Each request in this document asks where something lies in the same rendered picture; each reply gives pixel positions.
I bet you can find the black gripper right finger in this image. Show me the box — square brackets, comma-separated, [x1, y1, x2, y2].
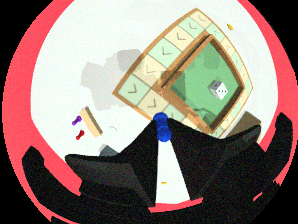
[166, 117, 262, 201]

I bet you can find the white die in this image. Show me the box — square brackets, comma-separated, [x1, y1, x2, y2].
[209, 81, 227, 100]

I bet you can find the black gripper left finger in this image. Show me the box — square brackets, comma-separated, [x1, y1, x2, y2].
[64, 120, 158, 208]

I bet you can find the blue pawn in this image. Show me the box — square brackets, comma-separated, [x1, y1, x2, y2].
[153, 112, 172, 143]

